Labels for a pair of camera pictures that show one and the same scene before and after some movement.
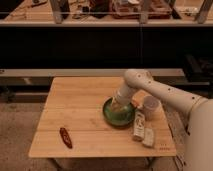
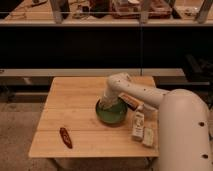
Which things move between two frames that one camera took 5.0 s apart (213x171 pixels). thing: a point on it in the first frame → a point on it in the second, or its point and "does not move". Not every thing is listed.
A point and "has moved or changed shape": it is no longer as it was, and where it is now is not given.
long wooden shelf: (42, 76) does not move
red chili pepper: (66, 137) does not move
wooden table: (72, 123) does not move
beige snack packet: (148, 139) does not move
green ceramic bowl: (117, 116) has moved or changed shape
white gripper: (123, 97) → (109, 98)
